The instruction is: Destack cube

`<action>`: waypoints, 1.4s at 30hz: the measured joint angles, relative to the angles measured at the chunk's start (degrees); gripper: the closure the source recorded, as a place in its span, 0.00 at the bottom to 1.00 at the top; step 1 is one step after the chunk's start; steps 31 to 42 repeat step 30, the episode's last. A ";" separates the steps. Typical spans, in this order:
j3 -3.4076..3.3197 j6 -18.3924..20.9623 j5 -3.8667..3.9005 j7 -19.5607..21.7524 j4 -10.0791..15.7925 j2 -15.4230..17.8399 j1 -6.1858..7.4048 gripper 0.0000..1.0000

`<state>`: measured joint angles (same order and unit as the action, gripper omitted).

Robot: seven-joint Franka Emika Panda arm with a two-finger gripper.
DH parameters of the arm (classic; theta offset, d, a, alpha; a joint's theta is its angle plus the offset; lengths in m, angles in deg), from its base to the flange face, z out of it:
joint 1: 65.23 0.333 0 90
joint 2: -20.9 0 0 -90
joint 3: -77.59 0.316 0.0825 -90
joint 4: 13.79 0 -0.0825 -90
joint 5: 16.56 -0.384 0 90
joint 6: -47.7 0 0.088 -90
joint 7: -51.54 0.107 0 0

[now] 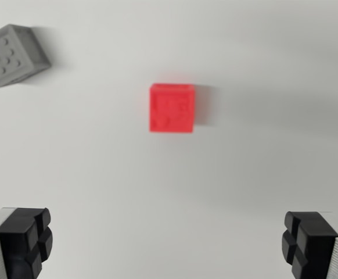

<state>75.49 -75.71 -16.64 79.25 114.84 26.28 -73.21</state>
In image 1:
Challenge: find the grey dice cube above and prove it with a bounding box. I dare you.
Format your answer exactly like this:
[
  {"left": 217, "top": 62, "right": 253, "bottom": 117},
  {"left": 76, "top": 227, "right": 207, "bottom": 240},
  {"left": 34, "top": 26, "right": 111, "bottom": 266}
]
[{"left": 0, "top": 24, "right": 52, "bottom": 89}]

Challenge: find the red dice cube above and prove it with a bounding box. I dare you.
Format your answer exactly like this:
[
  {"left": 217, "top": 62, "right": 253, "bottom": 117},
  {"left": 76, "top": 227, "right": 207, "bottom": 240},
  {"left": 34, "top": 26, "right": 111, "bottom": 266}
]
[{"left": 148, "top": 83, "right": 197, "bottom": 134}]

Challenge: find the gripper right finger with black rubber pad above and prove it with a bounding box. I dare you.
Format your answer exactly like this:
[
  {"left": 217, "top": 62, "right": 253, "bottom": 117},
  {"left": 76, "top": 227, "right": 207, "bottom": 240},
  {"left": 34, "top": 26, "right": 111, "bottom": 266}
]
[{"left": 281, "top": 211, "right": 338, "bottom": 279}]

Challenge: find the gripper left finger with black rubber pad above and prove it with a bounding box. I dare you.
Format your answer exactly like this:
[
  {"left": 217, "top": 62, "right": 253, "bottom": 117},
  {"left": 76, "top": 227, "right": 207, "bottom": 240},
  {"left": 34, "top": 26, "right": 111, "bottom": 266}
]
[{"left": 0, "top": 207, "right": 53, "bottom": 279}]

